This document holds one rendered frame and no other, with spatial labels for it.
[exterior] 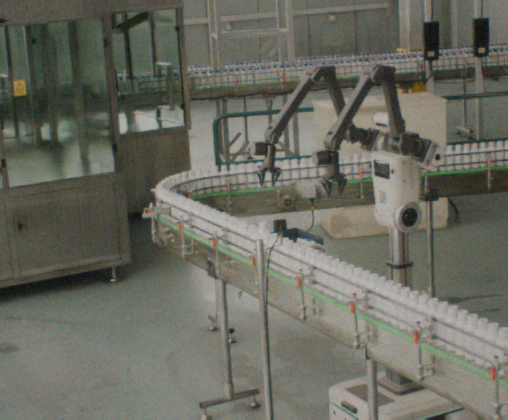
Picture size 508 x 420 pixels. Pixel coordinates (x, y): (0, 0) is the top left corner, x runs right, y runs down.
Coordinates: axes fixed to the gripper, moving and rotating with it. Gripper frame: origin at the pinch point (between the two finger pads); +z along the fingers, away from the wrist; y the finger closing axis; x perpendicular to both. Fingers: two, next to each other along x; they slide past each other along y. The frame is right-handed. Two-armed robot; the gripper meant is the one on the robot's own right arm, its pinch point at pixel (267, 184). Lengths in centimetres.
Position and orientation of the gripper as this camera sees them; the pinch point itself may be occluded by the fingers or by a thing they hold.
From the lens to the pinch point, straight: 532.4
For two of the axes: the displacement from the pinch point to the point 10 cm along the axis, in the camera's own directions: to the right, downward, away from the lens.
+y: -8.8, -0.1, -4.7
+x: 4.6, 1.8, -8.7
